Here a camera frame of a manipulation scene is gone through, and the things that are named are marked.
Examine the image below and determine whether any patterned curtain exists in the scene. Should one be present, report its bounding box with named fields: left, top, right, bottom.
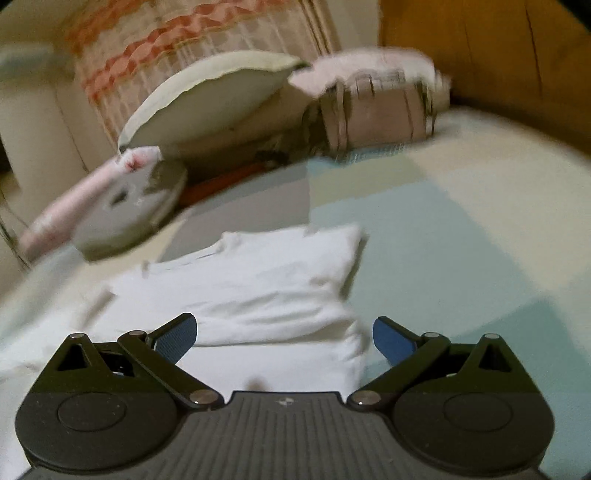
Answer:
left=65, top=0, right=342, bottom=153

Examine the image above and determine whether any wooden headboard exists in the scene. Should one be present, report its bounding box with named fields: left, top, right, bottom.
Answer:
left=379, top=0, right=591, bottom=153

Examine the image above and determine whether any beige pillow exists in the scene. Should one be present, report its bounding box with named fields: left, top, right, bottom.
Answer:
left=164, top=90, right=324, bottom=176

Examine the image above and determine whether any white printed long-sleeve shirt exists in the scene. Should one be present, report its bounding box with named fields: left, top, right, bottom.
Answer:
left=0, top=224, right=372, bottom=480

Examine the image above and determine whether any grey cushion with hole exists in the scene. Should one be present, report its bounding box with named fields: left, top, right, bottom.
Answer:
left=74, top=159, right=190, bottom=261

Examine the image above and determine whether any cream pillow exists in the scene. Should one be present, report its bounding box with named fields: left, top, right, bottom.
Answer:
left=117, top=51, right=310, bottom=160

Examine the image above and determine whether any pink floral pillow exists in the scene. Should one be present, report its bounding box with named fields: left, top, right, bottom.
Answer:
left=288, top=46, right=451, bottom=100
left=18, top=145, right=162, bottom=259

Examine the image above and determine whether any pink handbag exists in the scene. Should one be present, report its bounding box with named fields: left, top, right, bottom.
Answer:
left=302, top=76, right=451, bottom=155

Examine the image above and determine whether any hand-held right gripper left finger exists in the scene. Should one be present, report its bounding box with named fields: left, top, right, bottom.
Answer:
left=34, top=313, right=227, bottom=411

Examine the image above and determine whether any bed with patchwork sheet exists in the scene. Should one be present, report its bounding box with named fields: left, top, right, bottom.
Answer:
left=0, top=108, right=591, bottom=480

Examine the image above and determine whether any red orange cloth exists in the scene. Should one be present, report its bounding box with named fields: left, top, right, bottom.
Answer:
left=178, top=161, right=278, bottom=208

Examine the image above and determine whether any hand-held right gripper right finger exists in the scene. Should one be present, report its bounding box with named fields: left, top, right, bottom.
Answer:
left=346, top=316, right=539, bottom=411

